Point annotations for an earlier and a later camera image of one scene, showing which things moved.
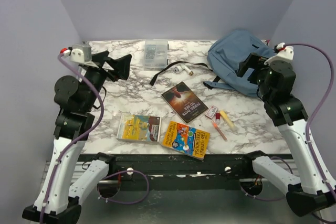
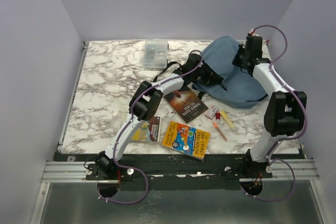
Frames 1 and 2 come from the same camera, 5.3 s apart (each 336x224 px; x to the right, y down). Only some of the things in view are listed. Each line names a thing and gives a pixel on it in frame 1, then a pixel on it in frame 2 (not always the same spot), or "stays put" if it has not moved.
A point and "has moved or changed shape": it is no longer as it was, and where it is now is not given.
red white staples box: x=211 y=112 stays put
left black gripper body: x=97 y=65 → x=202 y=74
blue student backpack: x=228 y=56 has moved or changed shape
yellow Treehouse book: x=191 y=141 stays put
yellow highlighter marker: x=230 y=123 stays put
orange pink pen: x=215 y=125 stays put
